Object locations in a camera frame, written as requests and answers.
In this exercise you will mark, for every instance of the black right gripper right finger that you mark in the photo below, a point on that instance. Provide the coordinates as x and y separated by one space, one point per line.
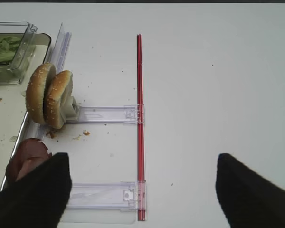
247 199

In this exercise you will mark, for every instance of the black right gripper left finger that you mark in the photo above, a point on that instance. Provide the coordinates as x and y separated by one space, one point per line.
38 200

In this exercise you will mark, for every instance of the green lettuce in container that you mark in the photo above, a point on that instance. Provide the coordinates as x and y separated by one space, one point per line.
9 45

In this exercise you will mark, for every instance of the white pusher block upper right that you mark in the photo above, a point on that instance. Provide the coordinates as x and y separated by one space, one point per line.
70 110

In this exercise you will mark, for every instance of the metal tray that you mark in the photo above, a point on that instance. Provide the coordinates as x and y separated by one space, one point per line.
12 103

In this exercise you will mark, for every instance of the sesame bun halves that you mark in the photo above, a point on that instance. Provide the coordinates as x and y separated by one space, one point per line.
46 92

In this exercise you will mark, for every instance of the red rod right side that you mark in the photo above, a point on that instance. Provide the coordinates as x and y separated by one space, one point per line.
140 133

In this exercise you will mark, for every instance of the clear plastic salad container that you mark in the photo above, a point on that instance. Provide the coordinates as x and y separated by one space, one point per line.
15 72

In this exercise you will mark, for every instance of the clear rail lower right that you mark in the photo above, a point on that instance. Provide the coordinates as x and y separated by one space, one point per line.
122 196

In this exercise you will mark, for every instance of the clear rail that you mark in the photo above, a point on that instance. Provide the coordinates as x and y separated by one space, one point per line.
128 114
122 196

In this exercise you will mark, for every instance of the clear rail upper right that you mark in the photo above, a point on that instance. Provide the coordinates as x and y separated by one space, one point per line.
128 114

